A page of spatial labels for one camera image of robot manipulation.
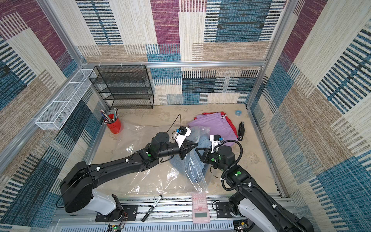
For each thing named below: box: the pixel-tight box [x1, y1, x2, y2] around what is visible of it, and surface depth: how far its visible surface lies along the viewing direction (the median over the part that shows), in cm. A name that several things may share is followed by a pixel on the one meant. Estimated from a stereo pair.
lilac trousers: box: [187, 112, 239, 145], surface depth 106 cm
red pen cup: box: [106, 113, 121, 134], surface depth 104 cm
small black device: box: [237, 121, 245, 142], surface depth 102 cm
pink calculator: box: [191, 193, 211, 224], surface depth 75 cm
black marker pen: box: [141, 194, 163, 223], surface depth 76 cm
